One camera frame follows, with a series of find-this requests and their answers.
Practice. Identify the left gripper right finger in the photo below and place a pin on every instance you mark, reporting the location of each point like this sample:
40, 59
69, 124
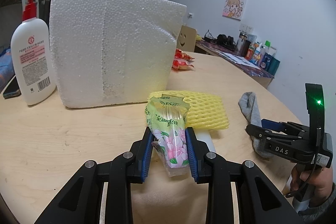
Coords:
259, 200

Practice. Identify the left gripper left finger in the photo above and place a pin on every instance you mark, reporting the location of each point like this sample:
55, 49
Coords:
102, 191

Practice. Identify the grey sock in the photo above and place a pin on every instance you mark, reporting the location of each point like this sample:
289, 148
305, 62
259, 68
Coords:
249, 108

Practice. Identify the yellow foam fruit net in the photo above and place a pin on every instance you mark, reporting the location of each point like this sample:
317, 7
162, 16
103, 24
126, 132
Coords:
206, 110

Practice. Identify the floral tissue pack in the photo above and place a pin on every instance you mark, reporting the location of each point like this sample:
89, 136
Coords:
166, 118

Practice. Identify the person's right hand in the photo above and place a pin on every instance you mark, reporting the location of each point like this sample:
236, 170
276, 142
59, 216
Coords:
321, 179

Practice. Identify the group of toiletry bottles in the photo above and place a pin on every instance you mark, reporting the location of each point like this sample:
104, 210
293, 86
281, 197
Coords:
260, 55

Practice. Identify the printed paper sheet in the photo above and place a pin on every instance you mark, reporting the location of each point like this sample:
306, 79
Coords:
236, 59

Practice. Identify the black headphones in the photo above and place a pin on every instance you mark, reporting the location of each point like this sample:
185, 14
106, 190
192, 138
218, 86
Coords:
226, 42

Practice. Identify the black smartphone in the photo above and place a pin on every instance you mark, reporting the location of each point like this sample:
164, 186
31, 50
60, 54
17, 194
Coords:
12, 90

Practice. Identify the red snack packet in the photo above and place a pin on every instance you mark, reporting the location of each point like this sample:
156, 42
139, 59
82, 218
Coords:
182, 61

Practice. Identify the wooden smiley chair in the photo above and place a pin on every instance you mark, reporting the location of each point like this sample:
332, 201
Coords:
187, 39

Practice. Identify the blue patterned quilt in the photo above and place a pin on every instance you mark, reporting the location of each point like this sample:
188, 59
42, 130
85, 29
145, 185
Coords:
6, 68

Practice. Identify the white styrofoam box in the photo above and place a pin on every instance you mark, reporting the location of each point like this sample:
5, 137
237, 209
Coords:
112, 52

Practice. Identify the white lotion pump bottle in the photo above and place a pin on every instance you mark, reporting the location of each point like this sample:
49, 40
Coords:
30, 50

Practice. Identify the anime girl wall poster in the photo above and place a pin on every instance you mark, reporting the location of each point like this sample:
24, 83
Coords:
234, 9

